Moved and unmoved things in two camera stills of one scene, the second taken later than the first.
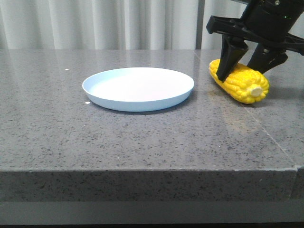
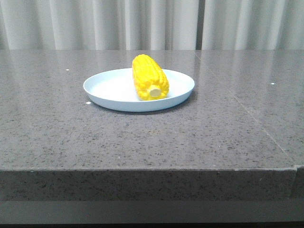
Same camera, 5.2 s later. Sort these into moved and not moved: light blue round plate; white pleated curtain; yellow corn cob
Moved: yellow corn cob
Not moved: light blue round plate; white pleated curtain
